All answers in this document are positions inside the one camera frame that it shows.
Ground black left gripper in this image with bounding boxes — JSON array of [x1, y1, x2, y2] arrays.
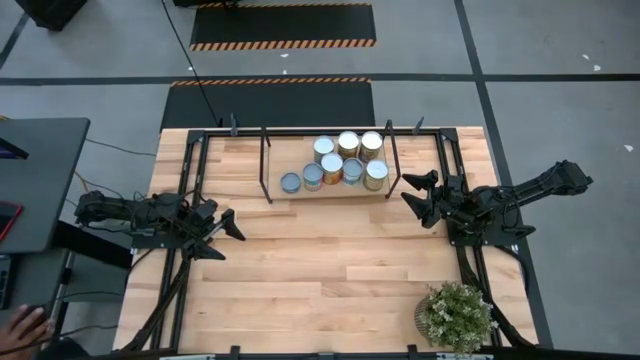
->
[[182, 198, 247, 262]]

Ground thin black cable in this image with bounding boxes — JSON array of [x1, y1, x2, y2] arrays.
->
[[159, 0, 222, 127]]

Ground grey floor cable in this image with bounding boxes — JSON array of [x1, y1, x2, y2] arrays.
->
[[83, 138, 157, 158]]

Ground person's hand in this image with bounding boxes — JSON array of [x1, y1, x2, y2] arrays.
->
[[0, 304, 51, 359]]

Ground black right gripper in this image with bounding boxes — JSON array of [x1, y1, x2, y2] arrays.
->
[[399, 169, 481, 231]]

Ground orange red corn can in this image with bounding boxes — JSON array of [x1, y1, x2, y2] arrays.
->
[[337, 130, 361, 160]]

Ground grey desk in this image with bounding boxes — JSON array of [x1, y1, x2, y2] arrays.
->
[[0, 117, 92, 256]]

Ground black hazard-striped floor mat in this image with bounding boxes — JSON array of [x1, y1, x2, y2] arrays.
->
[[188, 2, 377, 53], [159, 77, 376, 132]]

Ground black rig frame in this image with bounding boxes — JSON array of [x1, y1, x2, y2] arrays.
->
[[119, 114, 541, 360]]

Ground red-edged tablet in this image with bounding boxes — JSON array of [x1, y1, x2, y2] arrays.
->
[[0, 199, 24, 244]]

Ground blue green peaches can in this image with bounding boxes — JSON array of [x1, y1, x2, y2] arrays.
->
[[359, 130, 384, 162]]

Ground potted green plant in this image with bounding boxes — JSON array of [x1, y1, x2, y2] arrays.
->
[[413, 280, 500, 357]]

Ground orange yellow pineapple can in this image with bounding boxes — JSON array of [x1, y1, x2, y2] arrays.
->
[[320, 152, 345, 186]]

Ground green blue cherries can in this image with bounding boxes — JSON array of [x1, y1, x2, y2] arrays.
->
[[312, 134, 336, 165]]

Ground black floor box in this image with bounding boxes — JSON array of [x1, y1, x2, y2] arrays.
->
[[13, 0, 90, 32]]

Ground white mixed vegetables can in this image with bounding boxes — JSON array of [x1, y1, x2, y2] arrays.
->
[[342, 157, 365, 188]]

